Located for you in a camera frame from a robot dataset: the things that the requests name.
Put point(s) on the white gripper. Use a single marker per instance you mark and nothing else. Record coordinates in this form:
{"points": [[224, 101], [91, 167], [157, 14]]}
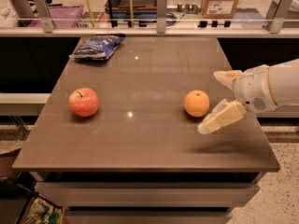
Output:
{"points": [[252, 89]]}

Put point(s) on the orange fruit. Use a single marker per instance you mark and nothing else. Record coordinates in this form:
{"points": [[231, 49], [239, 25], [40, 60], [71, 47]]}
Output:
{"points": [[196, 103]]}

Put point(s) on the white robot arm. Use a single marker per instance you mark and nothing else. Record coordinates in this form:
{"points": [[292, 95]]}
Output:
{"points": [[284, 83]]}

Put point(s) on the blue chip bag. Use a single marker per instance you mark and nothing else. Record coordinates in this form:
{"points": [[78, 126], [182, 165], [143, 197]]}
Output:
{"points": [[100, 47]]}

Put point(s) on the glass railing with metal posts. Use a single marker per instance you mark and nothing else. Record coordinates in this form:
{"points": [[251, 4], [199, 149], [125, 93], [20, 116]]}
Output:
{"points": [[145, 17]]}

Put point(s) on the red apple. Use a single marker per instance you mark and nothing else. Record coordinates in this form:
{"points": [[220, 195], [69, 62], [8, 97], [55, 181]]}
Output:
{"points": [[83, 102]]}

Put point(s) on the lower cabinet drawer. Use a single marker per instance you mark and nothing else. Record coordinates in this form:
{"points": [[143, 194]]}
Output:
{"points": [[147, 217]]}

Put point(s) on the cabinet drawer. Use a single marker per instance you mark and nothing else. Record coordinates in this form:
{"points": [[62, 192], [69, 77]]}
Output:
{"points": [[79, 194], [147, 217]]}

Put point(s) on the upper cabinet drawer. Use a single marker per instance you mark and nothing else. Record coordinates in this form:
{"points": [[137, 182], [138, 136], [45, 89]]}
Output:
{"points": [[79, 194]]}

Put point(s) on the purple plastic crate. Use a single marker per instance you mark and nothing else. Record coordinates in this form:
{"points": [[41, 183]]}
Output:
{"points": [[66, 16]]}

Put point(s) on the snack box on floor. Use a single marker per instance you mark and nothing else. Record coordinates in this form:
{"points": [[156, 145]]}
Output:
{"points": [[38, 210]]}

